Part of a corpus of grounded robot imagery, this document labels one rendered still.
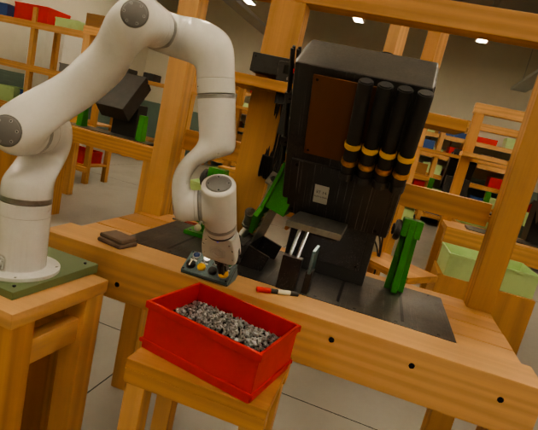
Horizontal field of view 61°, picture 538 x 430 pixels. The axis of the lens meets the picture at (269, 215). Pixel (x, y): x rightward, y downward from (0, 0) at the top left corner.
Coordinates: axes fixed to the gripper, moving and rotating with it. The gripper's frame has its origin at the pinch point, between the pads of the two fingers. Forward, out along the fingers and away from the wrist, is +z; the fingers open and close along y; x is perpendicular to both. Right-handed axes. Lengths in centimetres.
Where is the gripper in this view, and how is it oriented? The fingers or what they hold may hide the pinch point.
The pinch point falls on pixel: (223, 266)
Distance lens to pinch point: 131.6
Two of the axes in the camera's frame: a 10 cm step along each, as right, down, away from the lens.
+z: -0.4, 7.1, 7.1
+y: 9.4, 2.6, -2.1
